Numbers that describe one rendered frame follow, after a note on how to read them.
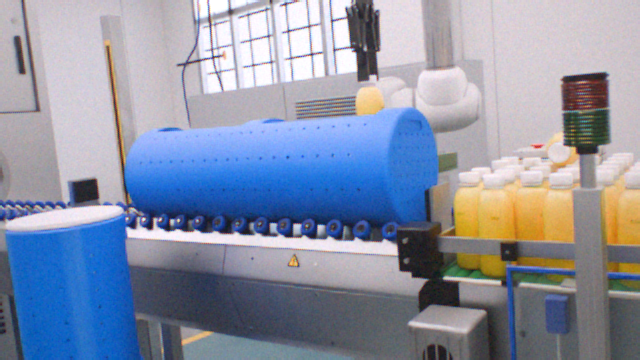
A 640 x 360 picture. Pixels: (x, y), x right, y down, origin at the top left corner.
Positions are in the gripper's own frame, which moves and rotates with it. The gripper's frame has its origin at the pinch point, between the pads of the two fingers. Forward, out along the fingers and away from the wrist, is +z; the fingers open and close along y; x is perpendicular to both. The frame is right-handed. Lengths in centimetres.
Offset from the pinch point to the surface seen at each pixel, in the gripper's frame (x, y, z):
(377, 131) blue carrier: 7.4, 11.1, 15.0
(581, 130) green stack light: 54, 40, 15
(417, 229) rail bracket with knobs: 21.5, 24.2, 33.7
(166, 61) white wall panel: -455, -355, -64
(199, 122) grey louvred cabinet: -247, -189, 9
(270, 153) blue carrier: -21.3, 13.5, 18.6
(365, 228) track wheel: 2.5, 11.2, 36.9
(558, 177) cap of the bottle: 46, 18, 25
